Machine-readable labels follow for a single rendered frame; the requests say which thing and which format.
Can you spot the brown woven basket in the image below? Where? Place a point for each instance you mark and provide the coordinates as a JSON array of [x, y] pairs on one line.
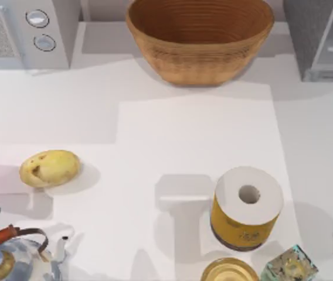
[[198, 44]]

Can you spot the yellow wrapped paper roll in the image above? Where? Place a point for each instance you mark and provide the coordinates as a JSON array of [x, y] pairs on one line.
[[247, 207]]

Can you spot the yellow potato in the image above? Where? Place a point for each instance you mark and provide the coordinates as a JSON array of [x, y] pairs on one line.
[[50, 168]]

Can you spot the yellow glass cup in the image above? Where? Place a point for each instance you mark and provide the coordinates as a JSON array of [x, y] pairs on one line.
[[229, 270]]

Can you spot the round microwave knob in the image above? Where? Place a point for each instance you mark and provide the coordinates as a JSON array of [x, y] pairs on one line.
[[37, 18], [44, 42]]

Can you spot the square clear glass bottle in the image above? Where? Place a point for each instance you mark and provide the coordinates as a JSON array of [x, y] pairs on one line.
[[289, 265]]

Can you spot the pale microwave oven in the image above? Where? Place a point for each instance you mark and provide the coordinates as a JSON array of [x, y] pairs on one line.
[[14, 35]]

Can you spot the white and blue kettle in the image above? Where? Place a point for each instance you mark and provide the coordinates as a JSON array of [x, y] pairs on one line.
[[14, 260]]

